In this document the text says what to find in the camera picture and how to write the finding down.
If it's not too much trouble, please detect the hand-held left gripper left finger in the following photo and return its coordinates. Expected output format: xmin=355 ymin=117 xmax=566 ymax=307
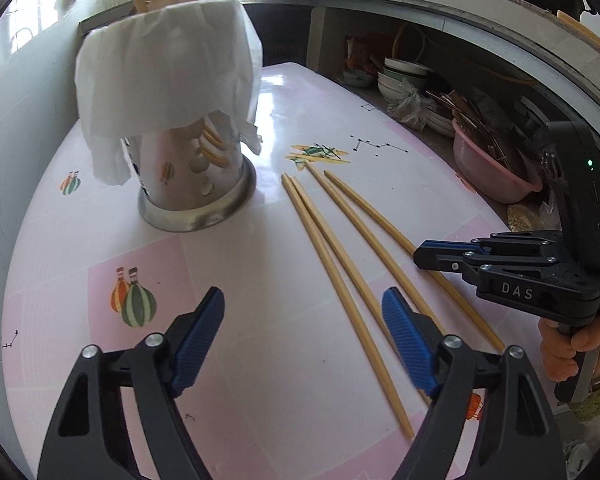
xmin=37 ymin=286 xmax=226 ymax=480

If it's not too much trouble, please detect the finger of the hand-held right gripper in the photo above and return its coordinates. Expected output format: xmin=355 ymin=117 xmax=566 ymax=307
xmin=413 ymin=246 xmax=566 ymax=286
xmin=420 ymin=231 xmax=565 ymax=262

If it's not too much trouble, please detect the pink plastic basin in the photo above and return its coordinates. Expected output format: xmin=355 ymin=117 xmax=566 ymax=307
xmin=451 ymin=119 xmax=545 ymax=204

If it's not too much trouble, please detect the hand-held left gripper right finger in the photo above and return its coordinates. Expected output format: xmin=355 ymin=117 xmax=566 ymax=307
xmin=381 ymin=286 xmax=567 ymax=480

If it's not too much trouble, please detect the bundle of dark utensils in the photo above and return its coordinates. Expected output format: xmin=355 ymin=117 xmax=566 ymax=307
xmin=450 ymin=92 xmax=531 ymax=176

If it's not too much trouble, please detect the person's right hand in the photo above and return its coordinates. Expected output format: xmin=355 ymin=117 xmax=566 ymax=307
xmin=537 ymin=310 xmax=600 ymax=383

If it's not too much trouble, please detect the stack of white bowls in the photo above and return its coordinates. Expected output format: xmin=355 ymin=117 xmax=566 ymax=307
xmin=377 ymin=57 xmax=433 ymax=103

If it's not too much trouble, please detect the bag of yellow grains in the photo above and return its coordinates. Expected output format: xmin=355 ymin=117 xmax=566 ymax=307
xmin=507 ymin=195 xmax=561 ymax=233

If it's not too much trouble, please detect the small patterned bowl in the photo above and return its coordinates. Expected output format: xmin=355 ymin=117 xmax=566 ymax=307
xmin=342 ymin=70 xmax=376 ymax=88

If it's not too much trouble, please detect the metal utensil holder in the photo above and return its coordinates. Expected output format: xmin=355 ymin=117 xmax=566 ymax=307
xmin=120 ymin=115 xmax=258 ymax=232

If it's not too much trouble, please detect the red plastic packet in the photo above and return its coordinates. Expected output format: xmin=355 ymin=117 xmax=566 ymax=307
xmin=345 ymin=35 xmax=381 ymax=73

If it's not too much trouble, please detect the clear plastic bag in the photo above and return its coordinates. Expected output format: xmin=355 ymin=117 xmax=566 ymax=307
xmin=387 ymin=87 xmax=436 ymax=123

